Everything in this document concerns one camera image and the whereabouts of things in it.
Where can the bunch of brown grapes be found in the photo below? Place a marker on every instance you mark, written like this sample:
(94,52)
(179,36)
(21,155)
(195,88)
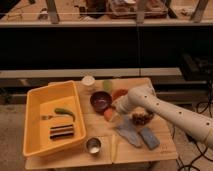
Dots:
(142,118)

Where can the grey cloth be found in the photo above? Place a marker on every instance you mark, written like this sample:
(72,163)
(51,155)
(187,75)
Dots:
(125,128)

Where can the metal cup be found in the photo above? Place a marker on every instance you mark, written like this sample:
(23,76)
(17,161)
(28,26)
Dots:
(93,146)

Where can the orange bowl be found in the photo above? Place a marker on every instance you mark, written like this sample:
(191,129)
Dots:
(118,93)

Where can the small fork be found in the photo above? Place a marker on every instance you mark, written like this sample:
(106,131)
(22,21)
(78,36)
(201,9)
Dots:
(46,117)

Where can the striped dark block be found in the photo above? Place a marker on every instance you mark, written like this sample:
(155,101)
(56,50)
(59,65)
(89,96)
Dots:
(62,131)

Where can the dark purple bowl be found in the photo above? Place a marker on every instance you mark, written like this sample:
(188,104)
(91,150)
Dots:
(100,101)

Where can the wooden table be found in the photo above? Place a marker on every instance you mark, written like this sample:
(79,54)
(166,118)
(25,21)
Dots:
(96,126)

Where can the blue sponge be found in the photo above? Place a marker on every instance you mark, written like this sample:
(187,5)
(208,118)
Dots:
(149,138)

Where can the green cup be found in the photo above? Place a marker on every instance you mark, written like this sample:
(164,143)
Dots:
(107,86)

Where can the green pepper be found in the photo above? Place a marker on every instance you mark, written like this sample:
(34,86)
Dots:
(64,111)

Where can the yellow plastic tub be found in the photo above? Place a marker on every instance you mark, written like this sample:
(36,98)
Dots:
(43,101)

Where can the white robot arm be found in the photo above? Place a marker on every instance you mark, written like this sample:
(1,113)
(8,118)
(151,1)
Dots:
(198,126)

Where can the yellow plastic knife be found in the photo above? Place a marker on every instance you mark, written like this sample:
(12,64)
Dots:
(113,148)

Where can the orange apple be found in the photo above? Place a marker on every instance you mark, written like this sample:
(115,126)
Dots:
(109,114)

